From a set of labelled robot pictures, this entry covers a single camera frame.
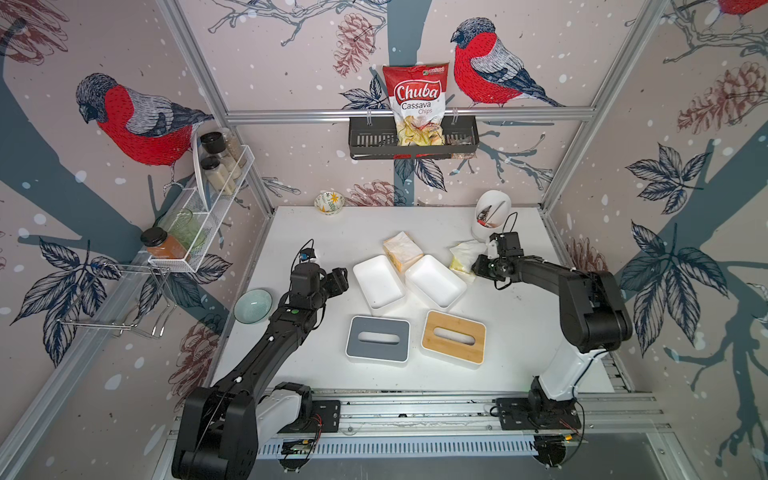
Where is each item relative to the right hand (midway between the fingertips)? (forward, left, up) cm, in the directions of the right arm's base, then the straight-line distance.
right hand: (474, 264), depth 100 cm
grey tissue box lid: (-26, +31, -2) cm, 41 cm away
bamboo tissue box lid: (-30, +6, +2) cm, 31 cm away
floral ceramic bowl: (+30, +56, 0) cm, 64 cm away
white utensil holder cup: (+17, -7, +7) cm, 20 cm away
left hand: (-11, +42, +13) cm, 45 cm away
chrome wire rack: (-33, +80, +34) cm, 93 cm away
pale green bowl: (-19, +71, +1) cm, 74 cm away
